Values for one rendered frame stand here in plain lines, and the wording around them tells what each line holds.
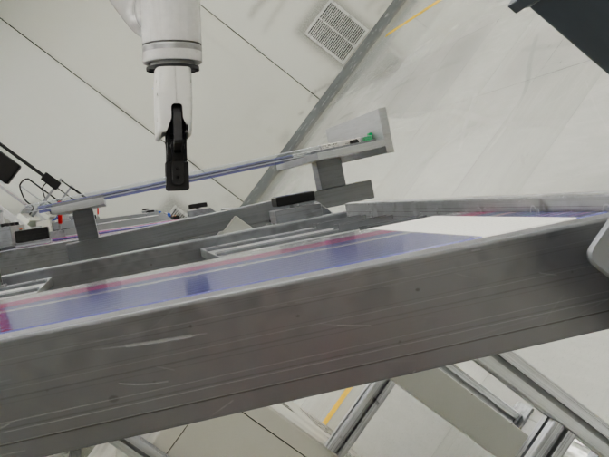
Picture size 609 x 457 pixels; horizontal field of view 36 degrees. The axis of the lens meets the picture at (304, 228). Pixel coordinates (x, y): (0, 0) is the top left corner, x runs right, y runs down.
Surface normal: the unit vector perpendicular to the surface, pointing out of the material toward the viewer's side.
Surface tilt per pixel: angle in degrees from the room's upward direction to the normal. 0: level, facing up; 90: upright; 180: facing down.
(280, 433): 90
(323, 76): 90
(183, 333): 90
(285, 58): 90
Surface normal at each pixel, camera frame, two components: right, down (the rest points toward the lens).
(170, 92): 0.20, -0.04
